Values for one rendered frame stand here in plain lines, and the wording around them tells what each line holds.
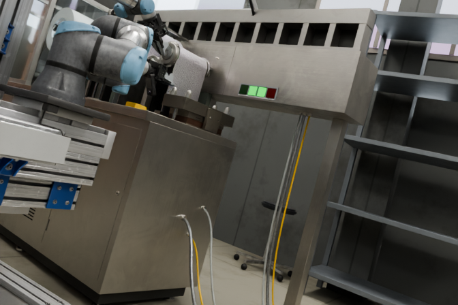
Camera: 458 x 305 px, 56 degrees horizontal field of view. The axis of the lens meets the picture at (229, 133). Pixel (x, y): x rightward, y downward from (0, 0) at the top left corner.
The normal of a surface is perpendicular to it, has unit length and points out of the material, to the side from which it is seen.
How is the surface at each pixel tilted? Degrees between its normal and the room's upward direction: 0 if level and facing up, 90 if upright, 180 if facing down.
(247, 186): 90
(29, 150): 90
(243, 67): 90
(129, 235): 90
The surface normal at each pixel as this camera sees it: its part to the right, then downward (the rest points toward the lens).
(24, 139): 0.83, 0.20
